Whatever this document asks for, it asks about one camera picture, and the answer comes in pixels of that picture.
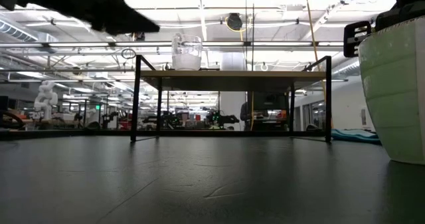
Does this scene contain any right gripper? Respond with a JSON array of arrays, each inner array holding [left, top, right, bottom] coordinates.
[[343, 0, 425, 58]]

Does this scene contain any clear glass cup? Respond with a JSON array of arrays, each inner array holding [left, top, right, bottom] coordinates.
[[171, 33, 203, 71]]

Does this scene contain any wooden shelf with black legs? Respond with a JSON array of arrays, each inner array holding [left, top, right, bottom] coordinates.
[[130, 55, 333, 144]]

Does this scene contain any green ribbed mug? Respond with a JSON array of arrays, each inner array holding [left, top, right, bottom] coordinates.
[[357, 16, 425, 166]]

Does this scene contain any folded blue cloth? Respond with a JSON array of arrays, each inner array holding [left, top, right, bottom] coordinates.
[[331, 128, 382, 146]]

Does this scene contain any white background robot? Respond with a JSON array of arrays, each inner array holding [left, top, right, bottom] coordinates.
[[34, 80, 59, 122]]

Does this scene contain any person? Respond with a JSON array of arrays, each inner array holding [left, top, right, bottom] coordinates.
[[240, 101, 253, 131]]

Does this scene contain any yellow cable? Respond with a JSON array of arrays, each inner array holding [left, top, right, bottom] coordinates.
[[303, 0, 329, 98]]

